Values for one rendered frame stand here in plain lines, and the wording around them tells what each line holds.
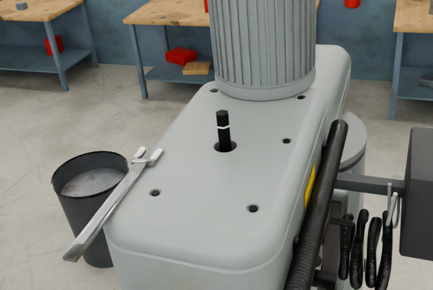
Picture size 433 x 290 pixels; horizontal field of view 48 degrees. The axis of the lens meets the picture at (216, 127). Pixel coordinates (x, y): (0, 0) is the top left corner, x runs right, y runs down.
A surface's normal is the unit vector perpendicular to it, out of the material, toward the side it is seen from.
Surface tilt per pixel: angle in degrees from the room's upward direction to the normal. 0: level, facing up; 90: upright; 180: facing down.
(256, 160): 0
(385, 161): 0
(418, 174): 0
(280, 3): 90
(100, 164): 86
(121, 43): 90
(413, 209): 90
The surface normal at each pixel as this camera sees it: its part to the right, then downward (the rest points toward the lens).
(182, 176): -0.09, -0.85
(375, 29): -0.33, 0.51
